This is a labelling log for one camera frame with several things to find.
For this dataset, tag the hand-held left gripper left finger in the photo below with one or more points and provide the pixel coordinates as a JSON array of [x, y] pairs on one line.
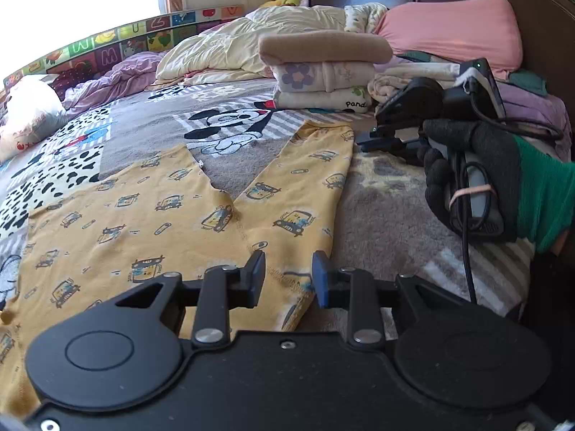
[[257, 274]]

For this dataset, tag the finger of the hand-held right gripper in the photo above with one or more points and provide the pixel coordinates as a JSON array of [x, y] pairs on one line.
[[377, 145]]

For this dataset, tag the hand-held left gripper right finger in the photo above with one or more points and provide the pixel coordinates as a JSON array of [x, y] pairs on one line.
[[320, 278]]

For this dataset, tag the yellow printed pants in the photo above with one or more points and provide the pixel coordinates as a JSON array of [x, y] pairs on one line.
[[134, 215]]

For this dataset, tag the person's right hand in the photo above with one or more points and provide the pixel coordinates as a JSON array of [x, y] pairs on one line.
[[498, 152]]

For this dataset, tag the cream folded blanket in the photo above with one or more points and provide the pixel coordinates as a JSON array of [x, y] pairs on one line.
[[395, 83]]

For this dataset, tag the cartoon printed blanket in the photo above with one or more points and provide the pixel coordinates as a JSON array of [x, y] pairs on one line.
[[391, 215]]

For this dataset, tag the white folded cloth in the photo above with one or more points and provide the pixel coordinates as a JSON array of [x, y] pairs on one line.
[[314, 98]]

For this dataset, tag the pink pillow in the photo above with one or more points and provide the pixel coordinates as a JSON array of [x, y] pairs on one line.
[[449, 27]]

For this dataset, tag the white patterned pillow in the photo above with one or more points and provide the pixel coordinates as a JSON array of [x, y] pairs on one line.
[[364, 15]]

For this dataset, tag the flower print folded cloth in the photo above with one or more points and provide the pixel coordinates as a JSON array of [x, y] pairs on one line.
[[305, 76]]

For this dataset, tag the beige folded cloth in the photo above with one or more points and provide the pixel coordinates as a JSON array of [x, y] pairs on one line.
[[323, 47]]

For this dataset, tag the beige rubber band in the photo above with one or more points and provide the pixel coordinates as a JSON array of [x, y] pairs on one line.
[[471, 190]]

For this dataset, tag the dark green cloth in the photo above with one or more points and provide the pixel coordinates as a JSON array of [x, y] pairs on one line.
[[530, 81]]

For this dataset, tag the purple folded cloth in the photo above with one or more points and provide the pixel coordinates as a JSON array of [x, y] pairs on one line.
[[539, 107]]

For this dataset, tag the dark wooden headboard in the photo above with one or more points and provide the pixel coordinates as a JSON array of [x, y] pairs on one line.
[[539, 31]]

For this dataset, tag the cream duvet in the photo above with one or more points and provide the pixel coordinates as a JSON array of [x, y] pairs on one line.
[[224, 45]]

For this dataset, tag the purple duvet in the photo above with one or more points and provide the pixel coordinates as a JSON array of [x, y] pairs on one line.
[[121, 76]]

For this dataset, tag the colourful alphabet foam mat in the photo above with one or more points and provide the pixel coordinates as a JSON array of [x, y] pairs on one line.
[[134, 31]]

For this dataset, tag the white plastic bag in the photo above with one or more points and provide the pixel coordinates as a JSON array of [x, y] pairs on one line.
[[27, 112]]

